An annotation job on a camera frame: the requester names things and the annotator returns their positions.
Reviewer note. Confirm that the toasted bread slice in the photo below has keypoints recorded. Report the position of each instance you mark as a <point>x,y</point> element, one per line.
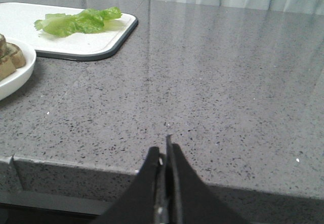
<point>7,67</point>
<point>13,52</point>

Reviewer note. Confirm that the white cutting board black rim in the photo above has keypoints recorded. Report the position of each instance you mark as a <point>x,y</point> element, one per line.
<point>17,23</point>

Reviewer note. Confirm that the green lettuce leaf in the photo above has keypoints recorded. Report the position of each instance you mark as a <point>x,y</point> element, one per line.
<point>87,21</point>

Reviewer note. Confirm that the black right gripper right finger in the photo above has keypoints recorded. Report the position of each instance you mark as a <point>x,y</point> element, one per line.
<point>190,200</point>

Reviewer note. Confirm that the white round plate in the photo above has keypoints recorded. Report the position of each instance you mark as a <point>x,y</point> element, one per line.
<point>17,79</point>

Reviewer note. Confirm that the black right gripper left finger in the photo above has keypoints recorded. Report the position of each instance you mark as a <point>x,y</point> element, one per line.
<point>143,201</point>

